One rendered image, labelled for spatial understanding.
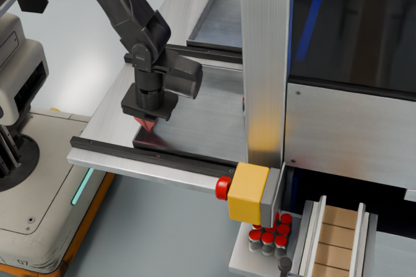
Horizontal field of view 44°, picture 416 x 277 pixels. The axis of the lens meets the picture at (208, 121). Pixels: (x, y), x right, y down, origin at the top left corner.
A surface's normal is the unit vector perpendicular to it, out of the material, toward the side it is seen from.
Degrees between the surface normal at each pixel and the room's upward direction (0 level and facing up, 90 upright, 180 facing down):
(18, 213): 0
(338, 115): 90
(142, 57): 88
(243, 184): 0
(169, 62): 10
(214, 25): 0
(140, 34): 88
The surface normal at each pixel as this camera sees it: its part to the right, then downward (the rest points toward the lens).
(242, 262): -0.07, -0.68
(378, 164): -0.30, 0.71
